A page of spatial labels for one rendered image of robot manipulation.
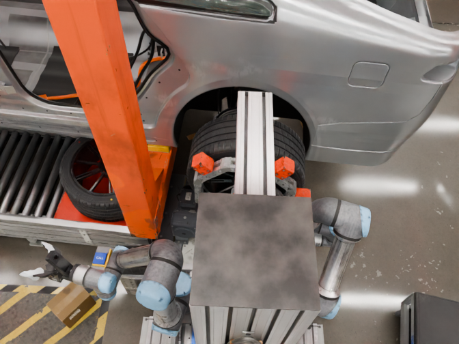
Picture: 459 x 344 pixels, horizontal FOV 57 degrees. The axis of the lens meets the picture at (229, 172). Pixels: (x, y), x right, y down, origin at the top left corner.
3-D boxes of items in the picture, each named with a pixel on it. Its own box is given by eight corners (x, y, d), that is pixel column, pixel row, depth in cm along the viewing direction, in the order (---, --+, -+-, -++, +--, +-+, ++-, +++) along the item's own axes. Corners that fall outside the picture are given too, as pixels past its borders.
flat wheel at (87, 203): (158, 139, 322) (154, 119, 302) (167, 214, 286) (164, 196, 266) (69, 151, 313) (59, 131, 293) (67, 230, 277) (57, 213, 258)
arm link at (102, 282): (110, 297, 164) (106, 291, 157) (85, 289, 165) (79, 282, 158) (119, 279, 168) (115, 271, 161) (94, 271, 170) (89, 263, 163)
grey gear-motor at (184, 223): (206, 198, 316) (205, 172, 287) (199, 250, 293) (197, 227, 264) (182, 195, 317) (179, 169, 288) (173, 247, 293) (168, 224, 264)
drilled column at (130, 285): (145, 281, 287) (135, 257, 252) (141, 295, 282) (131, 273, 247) (130, 279, 288) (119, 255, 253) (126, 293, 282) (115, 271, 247)
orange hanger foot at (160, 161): (177, 149, 286) (173, 115, 258) (163, 216, 257) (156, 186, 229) (154, 146, 287) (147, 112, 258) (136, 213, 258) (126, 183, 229)
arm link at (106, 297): (123, 279, 179) (119, 269, 170) (113, 304, 173) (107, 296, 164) (107, 274, 180) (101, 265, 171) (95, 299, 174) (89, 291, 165)
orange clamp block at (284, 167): (282, 168, 215) (294, 160, 209) (282, 181, 211) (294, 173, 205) (272, 162, 212) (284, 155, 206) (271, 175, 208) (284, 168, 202)
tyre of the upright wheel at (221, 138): (205, 181, 279) (305, 181, 267) (199, 212, 266) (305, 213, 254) (179, 114, 226) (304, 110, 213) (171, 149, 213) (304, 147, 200)
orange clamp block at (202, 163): (214, 159, 215) (202, 151, 210) (212, 172, 211) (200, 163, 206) (205, 164, 220) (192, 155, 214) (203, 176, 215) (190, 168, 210)
